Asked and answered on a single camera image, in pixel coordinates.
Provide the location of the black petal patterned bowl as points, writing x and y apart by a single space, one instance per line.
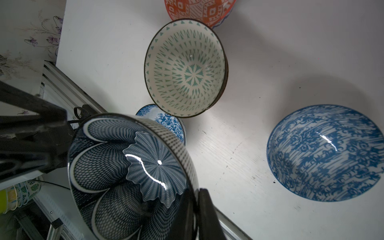
128 176

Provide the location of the orange patterned bowl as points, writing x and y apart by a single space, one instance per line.
211 12

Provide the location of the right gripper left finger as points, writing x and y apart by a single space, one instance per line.
37 142

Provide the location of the aluminium rail frame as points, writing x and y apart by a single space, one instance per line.
76 97

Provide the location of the blue damask patterned bowl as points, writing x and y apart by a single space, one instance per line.
326 153

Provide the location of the blue floral bowl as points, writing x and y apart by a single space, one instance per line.
175 125

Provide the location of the green triangle patterned bowl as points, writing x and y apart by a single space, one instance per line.
186 69

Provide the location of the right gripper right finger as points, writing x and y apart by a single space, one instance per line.
196 218

